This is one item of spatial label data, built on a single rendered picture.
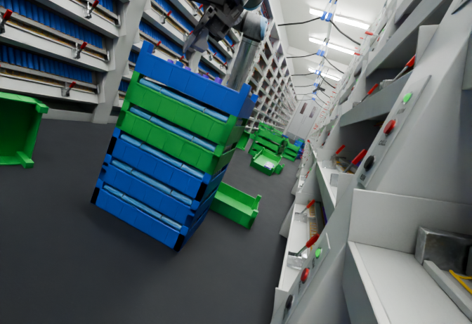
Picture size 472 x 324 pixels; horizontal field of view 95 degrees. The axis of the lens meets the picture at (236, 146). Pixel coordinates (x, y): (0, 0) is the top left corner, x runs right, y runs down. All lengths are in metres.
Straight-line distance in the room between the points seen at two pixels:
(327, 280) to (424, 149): 0.15
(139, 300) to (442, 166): 0.53
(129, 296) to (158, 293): 0.06
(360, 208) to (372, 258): 0.04
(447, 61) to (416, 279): 0.18
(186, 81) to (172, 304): 0.50
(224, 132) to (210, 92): 0.10
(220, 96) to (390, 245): 0.43
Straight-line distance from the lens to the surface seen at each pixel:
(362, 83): 0.97
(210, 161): 0.55
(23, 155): 0.94
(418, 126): 0.24
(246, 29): 1.43
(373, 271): 0.21
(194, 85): 0.56
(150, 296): 0.57
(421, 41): 0.36
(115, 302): 0.55
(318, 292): 0.28
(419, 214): 0.25
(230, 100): 0.53
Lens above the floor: 0.43
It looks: 10 degrees down
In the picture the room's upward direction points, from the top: 24 degrees clockwise
